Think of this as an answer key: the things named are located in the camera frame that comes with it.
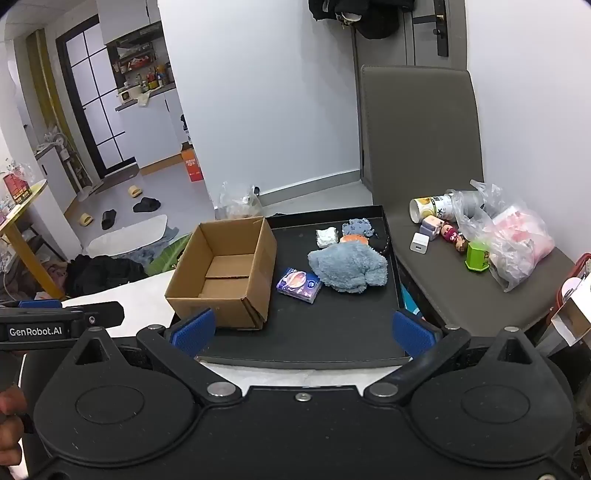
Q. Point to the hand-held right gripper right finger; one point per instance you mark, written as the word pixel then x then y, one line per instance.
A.
pixel 410 334

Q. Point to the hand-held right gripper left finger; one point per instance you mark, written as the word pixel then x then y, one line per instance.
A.
pixel 194 330

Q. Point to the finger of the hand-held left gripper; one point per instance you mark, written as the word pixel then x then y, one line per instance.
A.
pixel 99 314
pixel 39 303

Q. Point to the brown cardboard box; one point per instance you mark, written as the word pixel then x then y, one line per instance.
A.
pixel 258 277

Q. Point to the blue-grey fluffy plush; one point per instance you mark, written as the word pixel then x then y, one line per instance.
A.
pixel 346 267

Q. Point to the sandwich plush toy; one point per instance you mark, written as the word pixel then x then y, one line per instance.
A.
pixel 354 239

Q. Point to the purple tissue packet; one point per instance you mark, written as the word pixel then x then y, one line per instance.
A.
pixel 300 284

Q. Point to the person's left hand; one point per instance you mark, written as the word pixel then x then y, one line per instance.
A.
pixel 9 410

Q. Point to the black clothing pile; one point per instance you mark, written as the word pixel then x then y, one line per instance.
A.
pixel 101 274

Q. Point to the green leaf cartoon mat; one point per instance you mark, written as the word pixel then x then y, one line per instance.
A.
pixel 168 258

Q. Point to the blue-grey rug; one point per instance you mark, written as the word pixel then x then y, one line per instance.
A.
pixel 150 251

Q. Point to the white floor mat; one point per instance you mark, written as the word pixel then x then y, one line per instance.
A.
pixel 124 235

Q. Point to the white charger cube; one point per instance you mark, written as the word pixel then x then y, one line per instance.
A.
pixel 419 243

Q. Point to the black slipper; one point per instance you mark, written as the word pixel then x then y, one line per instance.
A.
pixel 147 204
pixel 108 219

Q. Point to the yellow slipper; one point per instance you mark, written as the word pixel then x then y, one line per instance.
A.
pixel 86 219
pixel 135 190

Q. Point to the yellow round table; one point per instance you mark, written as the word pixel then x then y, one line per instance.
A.
pixel 23 207

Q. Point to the green cup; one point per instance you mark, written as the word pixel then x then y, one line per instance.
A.
pixel 477 256

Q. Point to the small doll figure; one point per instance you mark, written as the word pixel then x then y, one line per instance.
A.
pixel 461 243
pixel 448 230

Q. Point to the purple cube toy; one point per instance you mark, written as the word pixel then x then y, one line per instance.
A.
pixel 431 226

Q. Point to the red box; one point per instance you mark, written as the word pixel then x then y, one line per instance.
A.
pixel 16 187

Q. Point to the small blue plush toy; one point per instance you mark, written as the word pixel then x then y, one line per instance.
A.
pixel 358 227

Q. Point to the small white plush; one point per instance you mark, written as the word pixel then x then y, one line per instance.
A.
pixel 327 237

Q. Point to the white printed can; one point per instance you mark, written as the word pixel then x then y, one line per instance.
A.
pixel 429 207

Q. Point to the white cabinet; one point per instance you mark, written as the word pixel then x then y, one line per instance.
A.
pixel 53 173

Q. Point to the plastic bag with bowl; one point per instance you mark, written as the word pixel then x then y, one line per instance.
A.
pixel 235 203

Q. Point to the dark doormat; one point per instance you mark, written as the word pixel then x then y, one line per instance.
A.
pixel 115 179

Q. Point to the clear plastic bag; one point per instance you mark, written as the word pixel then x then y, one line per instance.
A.
pixel 517 244

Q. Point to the white standing fan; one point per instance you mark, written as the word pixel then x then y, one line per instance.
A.
pixel 69 161

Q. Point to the white box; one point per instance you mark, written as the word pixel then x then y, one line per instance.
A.
pixel 572 323

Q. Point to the orange carton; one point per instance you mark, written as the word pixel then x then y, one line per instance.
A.
pixel 192 166

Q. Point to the red basket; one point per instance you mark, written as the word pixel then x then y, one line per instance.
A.
pixel 575 277

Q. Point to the grey chair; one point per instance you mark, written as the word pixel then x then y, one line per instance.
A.
pixel 415 138

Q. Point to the black framed glass door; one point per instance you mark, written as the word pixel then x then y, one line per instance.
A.
pixel 99 101

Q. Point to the kitchen shelf with bottles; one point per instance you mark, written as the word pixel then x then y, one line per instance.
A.
pixel 141 69

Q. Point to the grey door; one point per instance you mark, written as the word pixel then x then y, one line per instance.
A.
pixel 415 50

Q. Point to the black door lock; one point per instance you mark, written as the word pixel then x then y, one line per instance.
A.
pixel 442 27

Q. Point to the black hanging clothes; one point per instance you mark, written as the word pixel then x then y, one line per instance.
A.
pixel 364 16

